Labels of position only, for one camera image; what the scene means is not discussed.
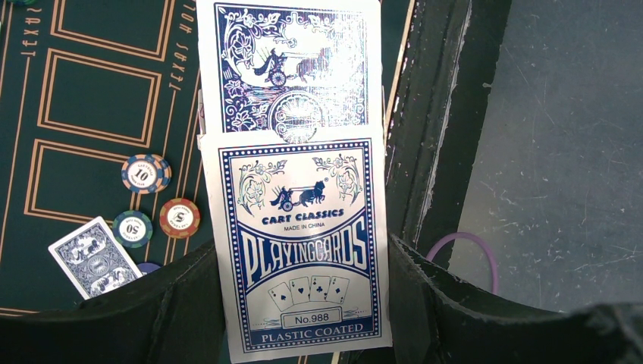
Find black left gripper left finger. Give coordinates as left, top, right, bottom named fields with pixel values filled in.
left=1, top=242, right=225, bottom=363

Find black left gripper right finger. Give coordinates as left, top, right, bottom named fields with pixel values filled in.
left=387, top=236, right=643, bottom=364

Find purple small blind button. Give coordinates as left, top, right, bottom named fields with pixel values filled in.
left=136, top=262, right=161, bottom=275

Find face-down card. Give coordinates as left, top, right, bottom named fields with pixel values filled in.
left=48, top=216, right=143, bottom=300

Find green chip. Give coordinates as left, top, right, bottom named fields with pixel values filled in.
left=112, top=210, right=153, bottom=248

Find orange chip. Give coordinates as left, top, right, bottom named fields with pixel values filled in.
left=158, top=198, right=201, bottom=239

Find white blue chips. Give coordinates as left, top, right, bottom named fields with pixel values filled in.
left=121, top=154, right=172, bottom=194

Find blue playing card deck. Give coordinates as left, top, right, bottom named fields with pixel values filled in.
left=200, top=125, right=392, bottom=363

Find card of deck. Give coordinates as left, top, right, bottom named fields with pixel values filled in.
left=196, top=1, right=381, bottom=143

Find green poker table mat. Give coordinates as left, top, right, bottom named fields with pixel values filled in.
left=1, top=1, right=213, bottom=320

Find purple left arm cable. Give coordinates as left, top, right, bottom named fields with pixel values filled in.
left=425, top=231, right=500, bottom=296

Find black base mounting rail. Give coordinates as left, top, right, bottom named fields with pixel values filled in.
left=381, top=1, right=511, bottom=254

